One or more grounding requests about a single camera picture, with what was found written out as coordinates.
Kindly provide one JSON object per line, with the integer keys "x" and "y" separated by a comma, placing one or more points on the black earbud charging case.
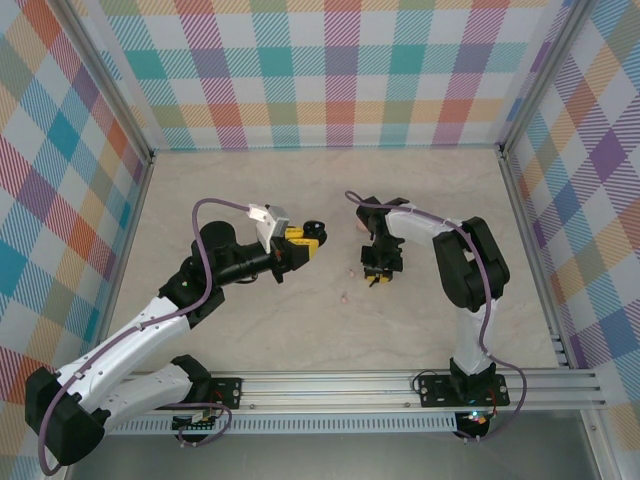
{"x": 316, "y": 230}

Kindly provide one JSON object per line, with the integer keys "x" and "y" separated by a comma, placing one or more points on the pink earbud charging case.
{"x": 359, "y": 227}

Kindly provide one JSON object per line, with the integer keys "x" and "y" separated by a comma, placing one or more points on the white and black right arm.
{"x": 470, "y": 265}

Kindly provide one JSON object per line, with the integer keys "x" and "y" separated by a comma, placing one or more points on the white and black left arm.
{"x": 140, "y": 330}

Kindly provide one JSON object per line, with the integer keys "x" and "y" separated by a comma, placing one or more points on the circuit board with lights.
{"x": 477, "y": 417}

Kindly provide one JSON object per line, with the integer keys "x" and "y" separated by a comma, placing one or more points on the small circuit board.
{"x": 195, "y": 422}

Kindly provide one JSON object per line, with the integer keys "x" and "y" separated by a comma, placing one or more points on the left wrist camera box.
{"x": 270, "y": 225}

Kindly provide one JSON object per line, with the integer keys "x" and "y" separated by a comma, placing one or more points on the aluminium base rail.
{"x": 325, "y": 387}

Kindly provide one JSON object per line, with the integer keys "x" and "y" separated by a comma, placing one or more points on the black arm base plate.
{"x": 227, "y": 392}
{"x": 435, "y": 390}

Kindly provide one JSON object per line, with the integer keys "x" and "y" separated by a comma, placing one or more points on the aluminium frame side bar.
{"x": 525, "y": 225}
{"x": 128, "y": 235}

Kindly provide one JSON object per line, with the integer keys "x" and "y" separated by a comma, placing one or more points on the aluminium frame post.
{"x": 107, "y": 82}
{"x": 545, "y": 75}

